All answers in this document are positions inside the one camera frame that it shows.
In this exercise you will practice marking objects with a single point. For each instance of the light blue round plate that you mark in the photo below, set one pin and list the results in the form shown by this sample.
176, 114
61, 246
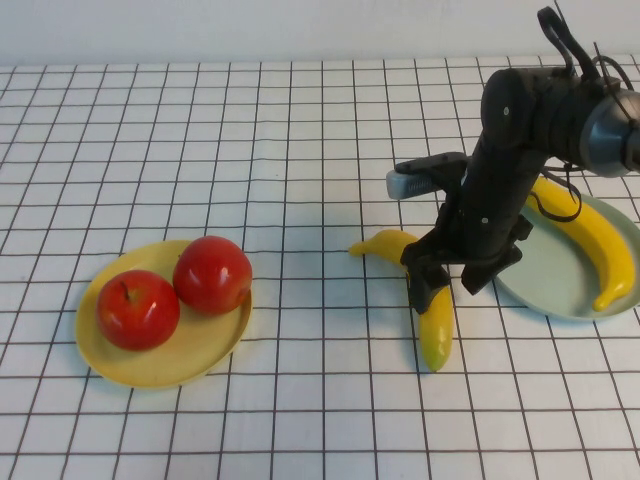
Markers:
555, 280

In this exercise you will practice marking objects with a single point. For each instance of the white grid-pattern tablecloth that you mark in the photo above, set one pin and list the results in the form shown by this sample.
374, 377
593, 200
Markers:
320, 425

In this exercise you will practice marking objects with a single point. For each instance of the yellow banana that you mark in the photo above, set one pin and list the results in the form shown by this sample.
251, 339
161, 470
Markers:
437, 335
605, 240

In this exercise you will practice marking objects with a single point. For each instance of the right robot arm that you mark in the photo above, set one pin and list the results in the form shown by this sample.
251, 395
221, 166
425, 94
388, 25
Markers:
565, 125

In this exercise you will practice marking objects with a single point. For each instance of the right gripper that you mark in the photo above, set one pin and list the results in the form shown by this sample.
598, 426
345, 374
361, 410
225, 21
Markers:
485, 220

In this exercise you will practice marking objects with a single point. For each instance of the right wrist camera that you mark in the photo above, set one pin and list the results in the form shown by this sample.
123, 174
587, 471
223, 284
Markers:
415, 182

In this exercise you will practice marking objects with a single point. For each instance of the yellow round plate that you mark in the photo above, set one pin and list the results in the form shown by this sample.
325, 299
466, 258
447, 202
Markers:
200, 345

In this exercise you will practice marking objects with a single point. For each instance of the red apple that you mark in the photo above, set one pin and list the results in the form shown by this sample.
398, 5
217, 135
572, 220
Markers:
137, 310
212, 275

